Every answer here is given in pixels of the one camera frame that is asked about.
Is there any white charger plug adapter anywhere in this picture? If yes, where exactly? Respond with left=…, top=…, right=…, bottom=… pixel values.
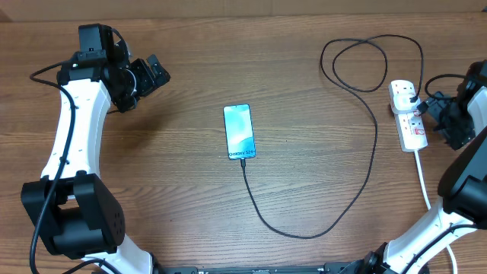
left=390, top=93, right=421, bottom=115

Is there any black USB charging cable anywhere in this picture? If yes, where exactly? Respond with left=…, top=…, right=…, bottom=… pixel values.
left=239, top=34, right=425, bottom=240

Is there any smartphone with blue screen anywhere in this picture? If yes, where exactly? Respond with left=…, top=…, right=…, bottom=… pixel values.
left=223, top=104, right=256, bottom=160

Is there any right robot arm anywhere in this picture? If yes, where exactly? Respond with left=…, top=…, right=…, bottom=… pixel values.
left=323, top=61, right=486, bottom=274

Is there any white power strip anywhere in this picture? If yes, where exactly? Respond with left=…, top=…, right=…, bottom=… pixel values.
left=388, top=80, right=428, bottom=152

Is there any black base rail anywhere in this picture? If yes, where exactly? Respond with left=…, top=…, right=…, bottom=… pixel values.
left=154, top=260, right=365, bottom=274

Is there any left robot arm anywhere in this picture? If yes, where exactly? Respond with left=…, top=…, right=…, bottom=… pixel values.
left=21, top=24, right=170, bottom=273

